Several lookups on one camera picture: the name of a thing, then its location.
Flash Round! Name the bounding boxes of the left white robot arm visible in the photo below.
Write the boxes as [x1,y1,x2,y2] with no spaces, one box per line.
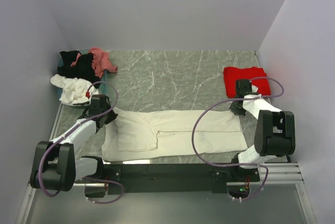
[29,94,117,197]

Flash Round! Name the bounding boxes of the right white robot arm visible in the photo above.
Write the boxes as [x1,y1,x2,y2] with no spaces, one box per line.
[230,79,296,182]

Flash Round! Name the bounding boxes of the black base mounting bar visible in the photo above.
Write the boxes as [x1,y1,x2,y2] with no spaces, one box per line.
[74,163,262,198]

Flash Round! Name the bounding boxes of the aluminium frame rail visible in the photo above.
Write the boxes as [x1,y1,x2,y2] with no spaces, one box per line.
[17,163,315,223]

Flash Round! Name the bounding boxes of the cream white t-shirt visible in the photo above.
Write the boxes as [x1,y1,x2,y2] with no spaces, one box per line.
[102,108,247,162]

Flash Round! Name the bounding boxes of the pink t-shirt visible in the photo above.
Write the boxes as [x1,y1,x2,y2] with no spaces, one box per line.
[86,48,118,79]

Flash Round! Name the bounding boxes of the teal plastic basket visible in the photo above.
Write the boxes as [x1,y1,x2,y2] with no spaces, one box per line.
[57,50,108,107]

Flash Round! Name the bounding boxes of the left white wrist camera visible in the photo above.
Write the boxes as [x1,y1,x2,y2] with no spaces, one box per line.
[85,89,101,99]

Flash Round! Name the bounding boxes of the folded red t-shirt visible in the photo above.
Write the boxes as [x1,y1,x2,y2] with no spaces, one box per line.
[223,66,272,98]

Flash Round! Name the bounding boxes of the white t-shirt black trim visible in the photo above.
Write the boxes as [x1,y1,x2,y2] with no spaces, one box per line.
[50,74,97,104]

